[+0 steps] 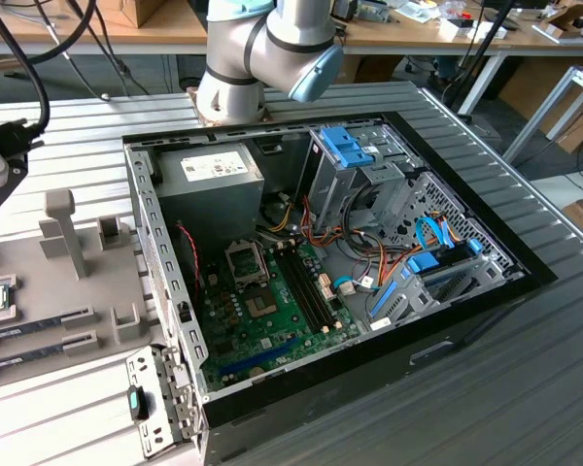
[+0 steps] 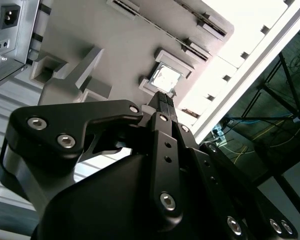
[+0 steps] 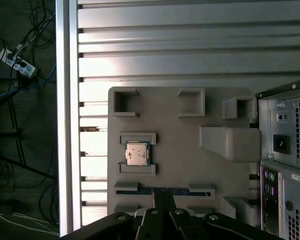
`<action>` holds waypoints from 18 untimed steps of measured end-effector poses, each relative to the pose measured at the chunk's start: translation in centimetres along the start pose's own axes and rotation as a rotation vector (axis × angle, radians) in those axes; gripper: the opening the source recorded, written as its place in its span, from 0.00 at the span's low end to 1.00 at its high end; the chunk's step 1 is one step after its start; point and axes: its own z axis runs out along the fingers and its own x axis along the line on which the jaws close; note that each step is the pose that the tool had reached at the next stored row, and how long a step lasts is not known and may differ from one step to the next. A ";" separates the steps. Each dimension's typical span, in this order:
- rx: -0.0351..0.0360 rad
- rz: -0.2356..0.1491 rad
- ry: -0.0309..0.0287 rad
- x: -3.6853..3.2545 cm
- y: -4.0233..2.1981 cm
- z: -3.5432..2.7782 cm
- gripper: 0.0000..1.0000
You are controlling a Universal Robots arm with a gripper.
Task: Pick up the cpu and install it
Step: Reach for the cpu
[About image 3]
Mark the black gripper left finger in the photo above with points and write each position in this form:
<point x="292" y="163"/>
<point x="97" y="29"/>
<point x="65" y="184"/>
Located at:
<point x="150" y="225"/>

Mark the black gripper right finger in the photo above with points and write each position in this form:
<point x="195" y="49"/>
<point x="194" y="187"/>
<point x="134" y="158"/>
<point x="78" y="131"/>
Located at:
<point x="180" y="225"/>

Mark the silver CPU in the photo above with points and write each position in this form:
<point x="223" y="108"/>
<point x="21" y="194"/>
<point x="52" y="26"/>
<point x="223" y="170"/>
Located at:
<point x="137" y="153"/>

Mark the RAM stick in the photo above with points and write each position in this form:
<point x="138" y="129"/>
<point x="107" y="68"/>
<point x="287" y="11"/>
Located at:
<point x="190" y="193"/>

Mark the grey parts rack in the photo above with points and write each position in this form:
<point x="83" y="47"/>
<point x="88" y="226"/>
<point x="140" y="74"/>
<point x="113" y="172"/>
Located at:
<point x="180" y="150"/>

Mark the black PC case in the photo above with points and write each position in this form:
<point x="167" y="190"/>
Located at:
<point x="265" y="125"/>

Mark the white power strip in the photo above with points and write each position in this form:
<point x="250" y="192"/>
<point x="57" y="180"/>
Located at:
<point x="20" y="65"/>

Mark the black floor stand frame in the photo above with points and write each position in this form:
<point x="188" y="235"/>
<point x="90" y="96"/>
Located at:
<point x="16" y="130"/>

